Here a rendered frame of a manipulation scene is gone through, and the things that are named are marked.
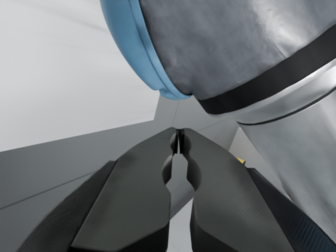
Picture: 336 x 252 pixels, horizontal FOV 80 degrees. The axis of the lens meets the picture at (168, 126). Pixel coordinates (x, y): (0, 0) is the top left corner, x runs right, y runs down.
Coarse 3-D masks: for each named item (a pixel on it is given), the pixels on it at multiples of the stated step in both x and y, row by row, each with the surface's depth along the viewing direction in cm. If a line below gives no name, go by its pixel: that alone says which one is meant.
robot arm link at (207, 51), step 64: (128, 0) 11; (192, 0) 10; (256, 0) 9; (320, 0) 9; (192, 64) 12; (256, 64) 10; (320, 64) 9; (256, 128) 14; (320, 128) 12; (320, 192) 14
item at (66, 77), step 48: (0, 0) 22; (48, 0) 25; (96, 0) 30; (0, 48) 23; (48, 48) 28; (96, 48) 33; (0, 96) 25; (48, 96) 30; (96, 96) 37; (144, 96) 49; (0, 144) 28
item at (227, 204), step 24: (192, 144) 10; (216, 144) 10; (192, 168) 9; (216, 168) 9; (240, 168) 9; (216, 192) 7; (240, 192) 8; (192, 216) 7; (216, 216) 7; (240, 216) 7; (264, 216) 7; (192, 240) 7; (216, 240) 6; (240, 240) 6; (264, 240) 6
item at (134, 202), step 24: (144, 144) 10; (168, 144) 10; (120, 168) 8; (144, 168) 8; (168, 168) 10; (120, 192) 7; (144, 192) 7; (168, 192) 7; (96, 216) 6; (120, 216) 6; (144, 216) 6; (168, 216) 6; (96, 240) 6; (120, 240) 6; (144, 240) 6
